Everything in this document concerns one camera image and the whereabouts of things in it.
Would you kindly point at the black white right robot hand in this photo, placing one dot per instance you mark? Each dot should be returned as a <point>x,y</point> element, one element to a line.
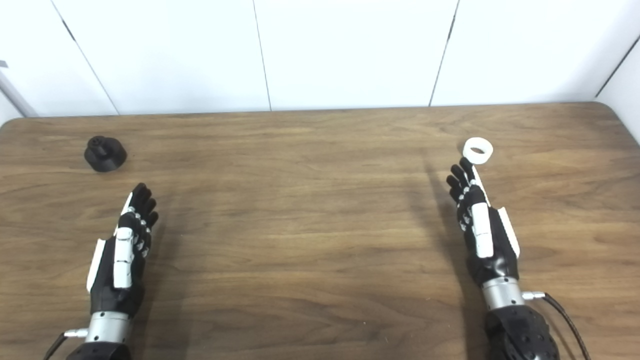
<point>482,230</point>

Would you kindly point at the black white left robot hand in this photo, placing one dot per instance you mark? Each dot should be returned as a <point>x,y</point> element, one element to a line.
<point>122,260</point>

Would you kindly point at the round black part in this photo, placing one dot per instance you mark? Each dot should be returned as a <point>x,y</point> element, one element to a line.
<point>106,157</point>

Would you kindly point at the gray wall corner trim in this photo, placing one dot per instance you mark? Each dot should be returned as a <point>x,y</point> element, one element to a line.
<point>15,97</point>

